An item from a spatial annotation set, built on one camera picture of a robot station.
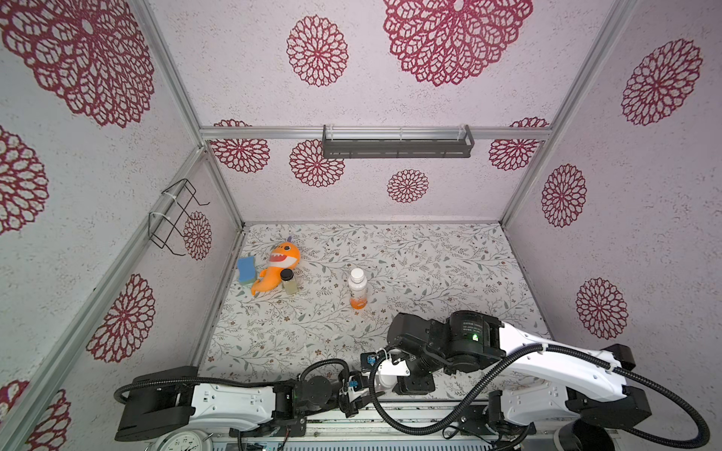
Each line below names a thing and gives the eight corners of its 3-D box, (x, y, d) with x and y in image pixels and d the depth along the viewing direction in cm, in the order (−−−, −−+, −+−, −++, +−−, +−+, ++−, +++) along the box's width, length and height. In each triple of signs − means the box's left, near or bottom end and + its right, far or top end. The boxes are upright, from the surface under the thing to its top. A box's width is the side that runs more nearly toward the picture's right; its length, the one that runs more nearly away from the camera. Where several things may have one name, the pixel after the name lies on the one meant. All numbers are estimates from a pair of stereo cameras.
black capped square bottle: (285, 295, 101) (278, 280, 93) (287, 284, 104) (281, 268, 96) (296, 295, 101) (291, 280, 93) (298, 284, 104) (293, 268, 96)
